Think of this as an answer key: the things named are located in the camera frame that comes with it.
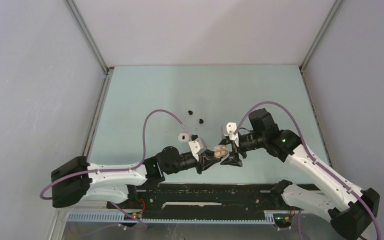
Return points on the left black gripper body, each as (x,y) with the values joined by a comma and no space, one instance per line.
(201,163)

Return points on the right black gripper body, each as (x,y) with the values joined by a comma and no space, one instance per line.
(244,143)

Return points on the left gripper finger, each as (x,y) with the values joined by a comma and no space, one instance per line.
(209,154)
(207,163)

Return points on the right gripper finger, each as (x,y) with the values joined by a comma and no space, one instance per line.
(225,141)
(232,161)

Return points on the beige earbud charging case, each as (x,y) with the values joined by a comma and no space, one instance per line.
(220,151)

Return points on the white earbud charging case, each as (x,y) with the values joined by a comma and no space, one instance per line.
(184,137)

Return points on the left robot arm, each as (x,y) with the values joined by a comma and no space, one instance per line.
(77,180)

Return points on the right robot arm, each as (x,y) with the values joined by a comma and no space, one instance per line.
(350,210)

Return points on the black earbud charging case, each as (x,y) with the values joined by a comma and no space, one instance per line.
(194,136)

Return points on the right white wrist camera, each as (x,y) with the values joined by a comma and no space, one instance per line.
(230,130)

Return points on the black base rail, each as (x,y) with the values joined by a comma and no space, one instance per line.
(206,202)

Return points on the aluminium frame post right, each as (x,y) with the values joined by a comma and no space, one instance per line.
(321,33)

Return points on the aluminium frame post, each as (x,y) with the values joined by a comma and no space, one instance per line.
(86,33)
(321,33)

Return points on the aluminium frame post left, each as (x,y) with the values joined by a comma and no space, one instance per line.
(86,33)

